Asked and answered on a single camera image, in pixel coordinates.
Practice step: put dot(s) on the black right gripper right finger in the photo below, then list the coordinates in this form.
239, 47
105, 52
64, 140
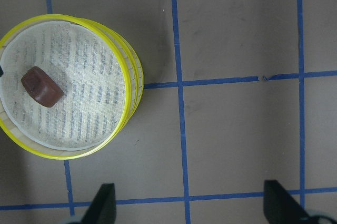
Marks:
280, 207

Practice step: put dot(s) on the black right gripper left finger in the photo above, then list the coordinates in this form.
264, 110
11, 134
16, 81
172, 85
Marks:
103, 206

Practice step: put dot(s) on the brown bun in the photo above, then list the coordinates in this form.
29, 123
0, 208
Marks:
41, 88

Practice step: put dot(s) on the yellow steamer basket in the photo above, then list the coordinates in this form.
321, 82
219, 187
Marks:
85, 64
134, 69

